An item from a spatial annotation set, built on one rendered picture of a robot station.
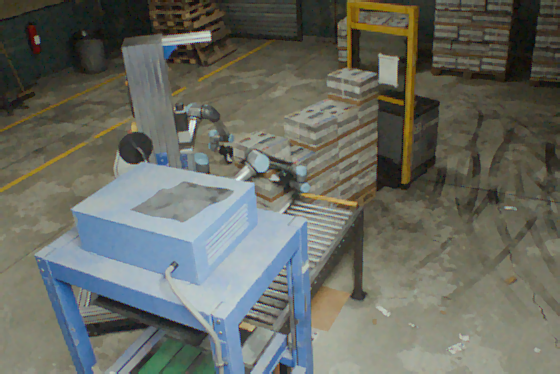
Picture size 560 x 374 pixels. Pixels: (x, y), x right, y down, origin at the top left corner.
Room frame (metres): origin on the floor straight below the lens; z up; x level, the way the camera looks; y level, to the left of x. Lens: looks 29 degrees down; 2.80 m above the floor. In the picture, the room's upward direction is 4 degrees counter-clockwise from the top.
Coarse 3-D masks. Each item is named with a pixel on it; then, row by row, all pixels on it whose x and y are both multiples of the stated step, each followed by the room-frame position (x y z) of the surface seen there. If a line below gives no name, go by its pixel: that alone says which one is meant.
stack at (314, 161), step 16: (336, 144) 4.30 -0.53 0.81; (352, 144) 4.46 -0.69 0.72; (304, 160) 4.01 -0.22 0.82; (320, 160) 4.16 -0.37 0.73; (336, 160) 4.29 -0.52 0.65; (352, 160) 4.45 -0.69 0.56; (256, 176) 3.83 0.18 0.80; (320, 176) 4.14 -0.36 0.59; (336, 176) 4.28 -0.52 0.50; (272, 192) 3.74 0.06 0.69; (320, 192) 4.14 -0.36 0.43; (336, 192) 4.29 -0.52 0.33; (352, 192) 4.45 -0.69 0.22; (272, 208) 3.73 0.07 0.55; (352, 208) 4.45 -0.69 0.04
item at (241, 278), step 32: (64, 256) 1.80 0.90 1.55; (96, 256) 1.79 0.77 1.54; (256, 256) 1.71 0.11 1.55; (288, 256) 1.80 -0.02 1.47; (96, 288) 1.67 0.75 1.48; (128, 288) 1.58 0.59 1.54; (160, 288) 1.56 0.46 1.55; (192, 288) 1.55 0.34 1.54; (224, 288) 1.54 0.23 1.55; (256, 288) 1.57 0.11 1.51; (192, 320) 1.44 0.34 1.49
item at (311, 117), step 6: (306, 108) 4.55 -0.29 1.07; (288, 114) 4.43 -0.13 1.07; (294, 114) 4.42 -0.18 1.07; (300, 114) 4.41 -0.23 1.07; (306, 114) 4.40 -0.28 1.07; (312, 114) 4.39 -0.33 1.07; (318, 114) 4.38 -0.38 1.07; (324, 114) 4.37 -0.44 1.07; (330, 114) 4.36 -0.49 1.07; (294, 120) 4.29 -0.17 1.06; (300, 120) 4.27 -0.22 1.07; (306, 120) 4.26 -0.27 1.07; (312, 120) 4.25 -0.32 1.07; (318, 120) 4.24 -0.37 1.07; (324, 120) 4.24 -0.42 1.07
